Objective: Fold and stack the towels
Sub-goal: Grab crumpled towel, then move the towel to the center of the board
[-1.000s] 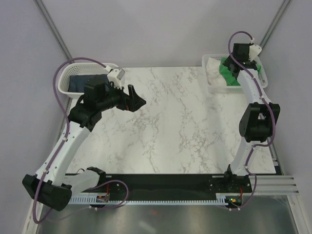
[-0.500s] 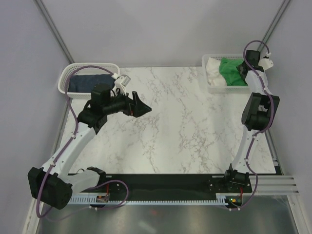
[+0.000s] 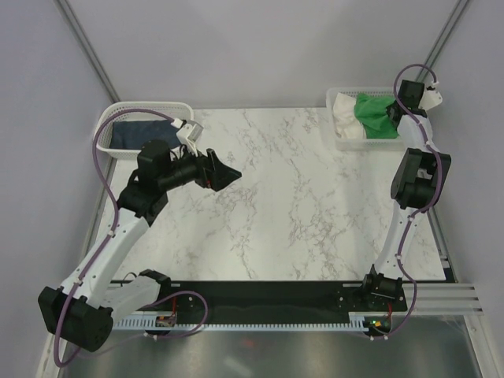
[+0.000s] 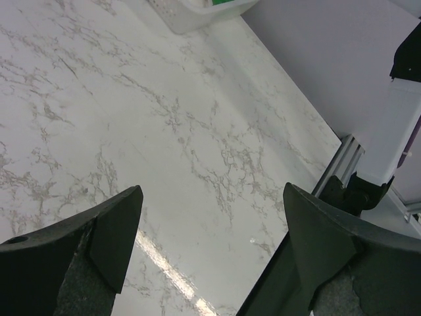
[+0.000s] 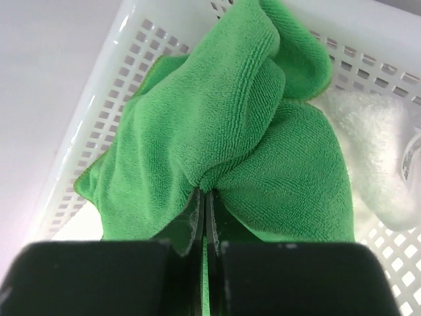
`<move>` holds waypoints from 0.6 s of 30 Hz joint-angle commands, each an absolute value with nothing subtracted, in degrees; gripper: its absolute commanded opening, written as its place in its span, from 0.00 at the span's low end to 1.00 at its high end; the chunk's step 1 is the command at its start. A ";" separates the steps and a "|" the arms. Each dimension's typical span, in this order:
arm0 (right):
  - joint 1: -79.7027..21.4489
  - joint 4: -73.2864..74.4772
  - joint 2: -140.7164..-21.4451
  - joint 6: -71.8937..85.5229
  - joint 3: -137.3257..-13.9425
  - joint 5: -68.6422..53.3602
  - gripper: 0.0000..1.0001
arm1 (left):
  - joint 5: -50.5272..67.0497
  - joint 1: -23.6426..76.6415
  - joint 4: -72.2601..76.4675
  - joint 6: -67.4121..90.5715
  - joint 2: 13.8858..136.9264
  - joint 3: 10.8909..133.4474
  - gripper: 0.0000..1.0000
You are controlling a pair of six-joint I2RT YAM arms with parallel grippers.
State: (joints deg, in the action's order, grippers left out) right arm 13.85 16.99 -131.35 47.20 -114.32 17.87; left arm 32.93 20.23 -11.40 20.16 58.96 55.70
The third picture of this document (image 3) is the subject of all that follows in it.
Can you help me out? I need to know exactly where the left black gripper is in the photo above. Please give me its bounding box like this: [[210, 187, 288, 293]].
[[159, 140, 241, 192]]

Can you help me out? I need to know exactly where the green towel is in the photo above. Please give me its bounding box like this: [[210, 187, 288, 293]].
[[354, 92, 398, 139]]

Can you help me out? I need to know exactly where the white towel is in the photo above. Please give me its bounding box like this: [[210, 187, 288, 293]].
[[332, 92, 366, 139]]

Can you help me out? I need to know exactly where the dark blue towel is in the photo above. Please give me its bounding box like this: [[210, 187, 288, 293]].
[[109, 120, 180, 150]]

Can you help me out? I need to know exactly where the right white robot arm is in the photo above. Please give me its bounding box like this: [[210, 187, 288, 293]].
[[359, 80, 451, 310]]

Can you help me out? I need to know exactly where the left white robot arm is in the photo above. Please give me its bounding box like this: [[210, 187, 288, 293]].
[[38, 140, 242, 352]]

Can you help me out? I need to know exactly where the right white plastic basket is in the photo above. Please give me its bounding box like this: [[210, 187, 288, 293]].
[[321, 87, 404, 151]]

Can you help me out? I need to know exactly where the white plastic basket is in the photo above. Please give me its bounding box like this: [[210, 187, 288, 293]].
[[321, 87, 404, 151], [94, 101, 194, 160]]

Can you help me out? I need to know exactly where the left white plastic basket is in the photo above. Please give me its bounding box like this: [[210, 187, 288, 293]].
[[94, 101, 194, 160]]

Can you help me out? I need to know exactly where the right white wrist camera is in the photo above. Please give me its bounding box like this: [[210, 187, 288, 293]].
[[419, 81, 443, 111]]

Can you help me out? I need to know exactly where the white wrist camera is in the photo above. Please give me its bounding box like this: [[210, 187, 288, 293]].
[[419, 81, 443, 111], [171, 118, 204, 155]]

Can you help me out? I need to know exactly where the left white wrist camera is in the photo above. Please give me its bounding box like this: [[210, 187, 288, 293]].
[[171, 118, 204, 155]]

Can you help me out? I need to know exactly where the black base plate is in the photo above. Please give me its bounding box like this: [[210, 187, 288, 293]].
[[142, 280, 407, 325]]

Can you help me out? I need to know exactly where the white slotted cable duct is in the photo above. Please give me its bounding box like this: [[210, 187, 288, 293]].
[[113, 312, 369, 332]]

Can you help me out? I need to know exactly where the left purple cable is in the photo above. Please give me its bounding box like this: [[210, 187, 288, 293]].
[[53, 112, 186, 368]]

